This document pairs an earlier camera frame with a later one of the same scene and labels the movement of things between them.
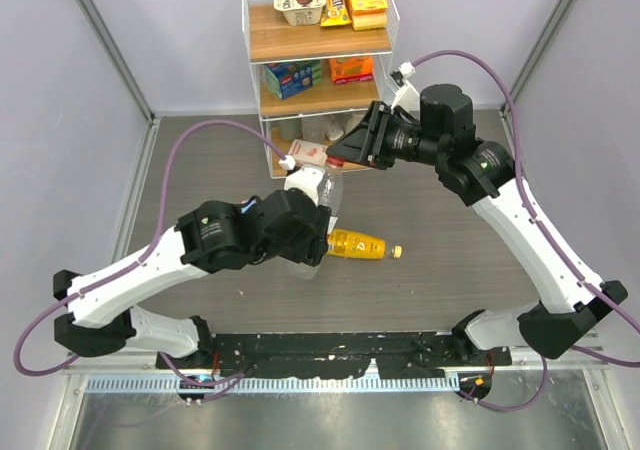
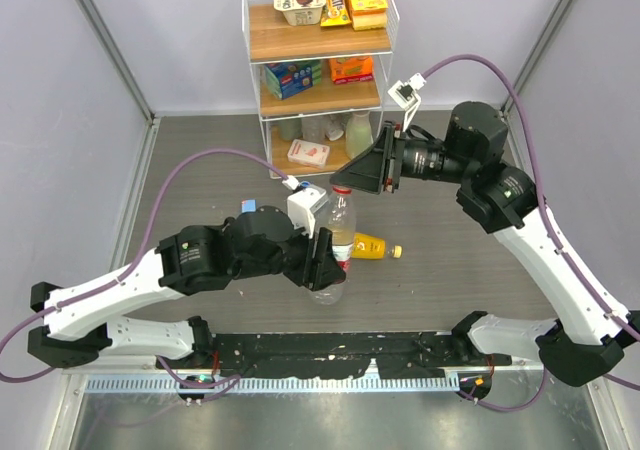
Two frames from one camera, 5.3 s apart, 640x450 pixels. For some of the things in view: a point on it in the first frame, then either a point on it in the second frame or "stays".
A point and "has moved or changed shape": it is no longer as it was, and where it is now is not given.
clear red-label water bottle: x=330 y=193 has moved or changed shape
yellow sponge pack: x=366 y=2 stays
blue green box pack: x=289 y=78 stays
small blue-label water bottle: x=252 y=201 stays
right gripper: x=365 y=144 → x=377 y=167
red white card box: x=309 y=152 stays
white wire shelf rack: x=320 y=43 stays
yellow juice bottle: x=349 y=244 stays
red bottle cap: x=335 y=161 → x=342 y=190
